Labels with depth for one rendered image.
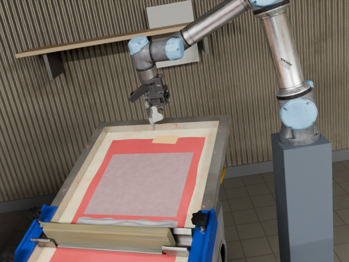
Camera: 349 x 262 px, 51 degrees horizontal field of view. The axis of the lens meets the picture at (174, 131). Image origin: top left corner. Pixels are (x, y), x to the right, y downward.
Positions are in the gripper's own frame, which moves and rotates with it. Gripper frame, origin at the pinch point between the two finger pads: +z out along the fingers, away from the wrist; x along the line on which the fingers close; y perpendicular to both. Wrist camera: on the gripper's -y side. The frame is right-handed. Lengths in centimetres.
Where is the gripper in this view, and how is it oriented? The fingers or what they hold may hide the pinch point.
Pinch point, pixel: (157, 119)
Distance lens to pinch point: 153.8
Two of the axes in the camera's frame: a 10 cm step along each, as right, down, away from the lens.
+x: 2.3, -6.1, 7.6
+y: 9.4, -0.5, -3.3
